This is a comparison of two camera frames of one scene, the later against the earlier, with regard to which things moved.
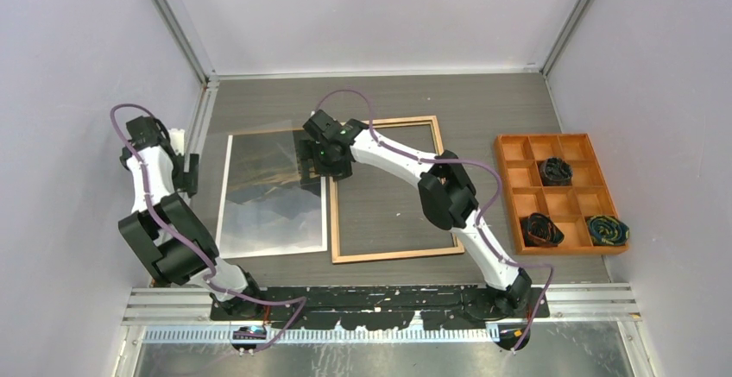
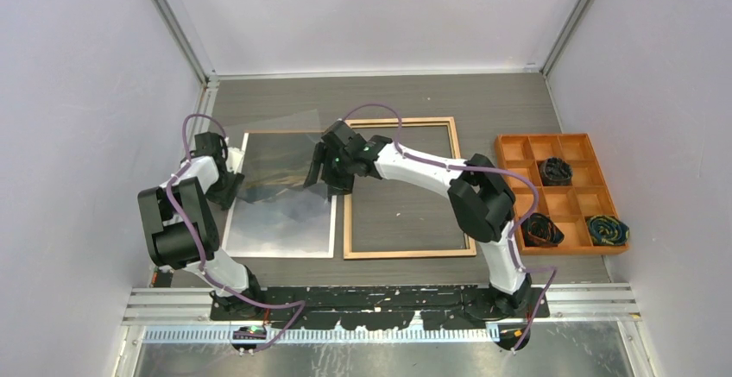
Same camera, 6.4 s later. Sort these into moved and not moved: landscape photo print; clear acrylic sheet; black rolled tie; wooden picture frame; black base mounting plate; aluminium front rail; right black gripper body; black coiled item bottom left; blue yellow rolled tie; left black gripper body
Moved: right black gripper body; clear acrylic sheet; wooden picture frame; left black gripper body
Not moved: black rolled tie; blue yellow rolled tie; black coiled item bottom left; aluminium front rail; landscape photo print; black base mounting plate
